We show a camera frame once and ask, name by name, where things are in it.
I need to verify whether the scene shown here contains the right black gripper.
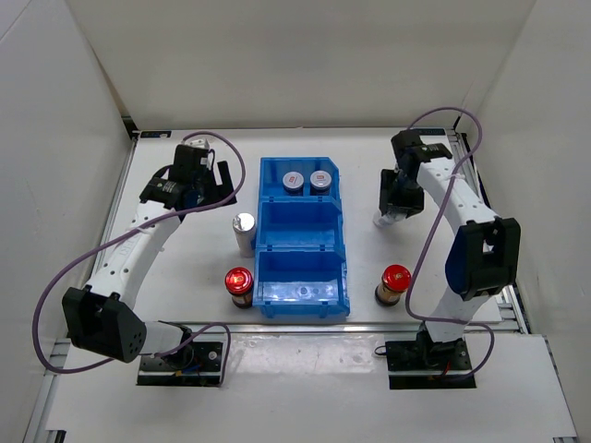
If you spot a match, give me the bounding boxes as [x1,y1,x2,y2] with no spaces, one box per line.
[379,169,425,219]

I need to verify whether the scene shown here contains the silver-lid blue-label bottle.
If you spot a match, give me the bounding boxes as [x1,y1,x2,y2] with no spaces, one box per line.
[232,212,257,257]
[373,208,407,228]

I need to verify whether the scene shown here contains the white-lid spice jar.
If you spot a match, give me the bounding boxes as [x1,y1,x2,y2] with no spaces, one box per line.
[282,171,305,197]
[309,170,332,196]

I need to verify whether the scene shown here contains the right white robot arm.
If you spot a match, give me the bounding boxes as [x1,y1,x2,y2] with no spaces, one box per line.
[374,129,521,369]

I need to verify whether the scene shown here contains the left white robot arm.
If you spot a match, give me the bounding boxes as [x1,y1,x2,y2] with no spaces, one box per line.
[62,138,235,369]

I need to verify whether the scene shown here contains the right black logo label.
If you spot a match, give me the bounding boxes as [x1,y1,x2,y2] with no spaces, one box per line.
[415,128,447,137]

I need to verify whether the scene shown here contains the black logo label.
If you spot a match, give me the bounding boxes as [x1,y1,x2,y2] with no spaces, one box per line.
[415,128,447,137]
[139,130,172,138]

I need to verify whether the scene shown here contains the left black logo label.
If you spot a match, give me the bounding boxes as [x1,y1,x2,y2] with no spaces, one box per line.
[139,130,172,138]

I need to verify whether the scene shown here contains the right red-lid sauce jar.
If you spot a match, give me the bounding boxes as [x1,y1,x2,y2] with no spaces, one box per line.
[374,264,412,306]

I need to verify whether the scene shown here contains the red-lid sauce jar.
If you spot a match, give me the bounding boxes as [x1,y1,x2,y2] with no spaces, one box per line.
[224,267,254,309]
[374,264,412,306]

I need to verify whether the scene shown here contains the left red-lid sauce jar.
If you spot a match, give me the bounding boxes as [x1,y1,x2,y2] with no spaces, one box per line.
[224,267,254,309]

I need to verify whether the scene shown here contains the near blue storage bin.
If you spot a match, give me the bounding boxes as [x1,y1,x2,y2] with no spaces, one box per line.
[253,248,350,319]

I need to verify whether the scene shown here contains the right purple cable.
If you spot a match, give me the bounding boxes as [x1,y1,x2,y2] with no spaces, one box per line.
[404,106,496,380]

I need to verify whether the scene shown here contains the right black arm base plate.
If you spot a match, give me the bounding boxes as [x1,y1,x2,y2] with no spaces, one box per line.
[374,338,476,390]

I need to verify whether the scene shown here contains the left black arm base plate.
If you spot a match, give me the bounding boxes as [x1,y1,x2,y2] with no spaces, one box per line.
[137,340,225,388]

